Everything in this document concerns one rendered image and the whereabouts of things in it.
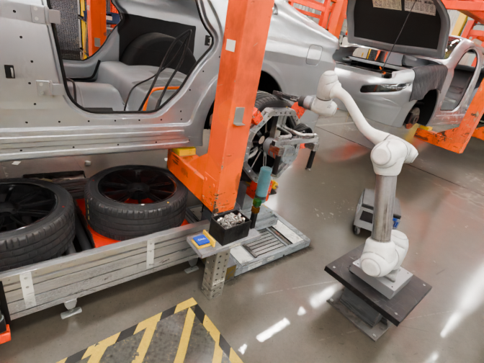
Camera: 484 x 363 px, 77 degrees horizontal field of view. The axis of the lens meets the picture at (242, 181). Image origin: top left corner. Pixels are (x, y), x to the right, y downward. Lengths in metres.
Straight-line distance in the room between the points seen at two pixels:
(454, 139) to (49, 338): 5.16
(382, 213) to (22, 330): 1.96
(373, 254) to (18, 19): 2.06
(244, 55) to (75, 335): 1.66
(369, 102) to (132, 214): 3.50
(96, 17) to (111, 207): 2.65
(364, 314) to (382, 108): 2.96
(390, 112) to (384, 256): 2.98
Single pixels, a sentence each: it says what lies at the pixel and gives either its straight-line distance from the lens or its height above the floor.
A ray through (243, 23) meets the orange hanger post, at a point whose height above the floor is 1.57.
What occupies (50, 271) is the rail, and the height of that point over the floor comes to 0.36.
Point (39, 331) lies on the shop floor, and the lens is 2.03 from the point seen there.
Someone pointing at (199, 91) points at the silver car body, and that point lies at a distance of 2.15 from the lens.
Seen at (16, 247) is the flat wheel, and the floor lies 0.46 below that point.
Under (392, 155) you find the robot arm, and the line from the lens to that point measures 1.68.
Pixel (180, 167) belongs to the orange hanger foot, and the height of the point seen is 0.62.
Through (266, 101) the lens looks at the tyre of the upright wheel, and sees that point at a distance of 2.11.
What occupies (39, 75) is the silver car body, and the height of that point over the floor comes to 1.18.
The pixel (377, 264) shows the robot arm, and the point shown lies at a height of 0.56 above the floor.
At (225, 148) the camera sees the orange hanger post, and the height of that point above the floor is 0.95.
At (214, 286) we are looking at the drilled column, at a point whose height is 0.11.
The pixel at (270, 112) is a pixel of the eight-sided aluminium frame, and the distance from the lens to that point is 2.04.
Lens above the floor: 1.55
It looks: 26 degrees down
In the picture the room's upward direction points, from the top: 11 degrees clockwise
